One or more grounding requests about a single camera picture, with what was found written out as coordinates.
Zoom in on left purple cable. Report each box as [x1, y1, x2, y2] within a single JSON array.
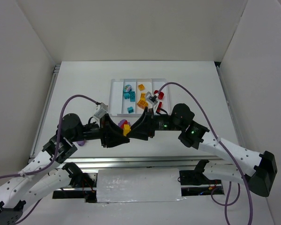
[[0, 94, 100, 225]]

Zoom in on red rounded lego brick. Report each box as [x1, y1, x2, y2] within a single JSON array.
[[154, 90, 164, 100]]

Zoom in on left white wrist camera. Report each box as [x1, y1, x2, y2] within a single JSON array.
[[93, 103, 108, 121]]

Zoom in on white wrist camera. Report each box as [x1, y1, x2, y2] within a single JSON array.
[[93, 103, 108, 121], [146, 91, 162, 115]]

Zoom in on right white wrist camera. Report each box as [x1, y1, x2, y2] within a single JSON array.
[[146, 91, 162, 115]]

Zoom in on white foam board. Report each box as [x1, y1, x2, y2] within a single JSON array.
[[96, 168, 182, 203]]

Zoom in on white divided sorting tray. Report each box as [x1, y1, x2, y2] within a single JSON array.
[[108, 78, 167, 117]]

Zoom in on yellow square lego brick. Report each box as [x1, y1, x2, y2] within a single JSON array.
[[138, 84, 145, 91]]

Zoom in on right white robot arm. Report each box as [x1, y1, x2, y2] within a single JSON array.
[[127, 103, 277, 197]]

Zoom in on purple rounded lego brick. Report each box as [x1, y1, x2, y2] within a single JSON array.
[[76, 140, 86, 146]]

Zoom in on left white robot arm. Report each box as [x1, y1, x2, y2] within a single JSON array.
[[0, 113, 130, 225]]

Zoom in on aluminium frame rail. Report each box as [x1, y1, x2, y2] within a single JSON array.
[[28, 156, 225, 170]]

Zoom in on purple and red lego stack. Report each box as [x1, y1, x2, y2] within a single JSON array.
[[118, 120, 131, 129]]

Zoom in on yellow butterfly lego brick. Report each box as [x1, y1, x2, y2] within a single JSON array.
[[137, 99, 148, 109]]

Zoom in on purple cable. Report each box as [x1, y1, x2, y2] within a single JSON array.
[[155, 82, 253, 225], [0, 94, 100, 225]]

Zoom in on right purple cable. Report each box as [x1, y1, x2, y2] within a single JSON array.
[[155, 82, 253, 225]]

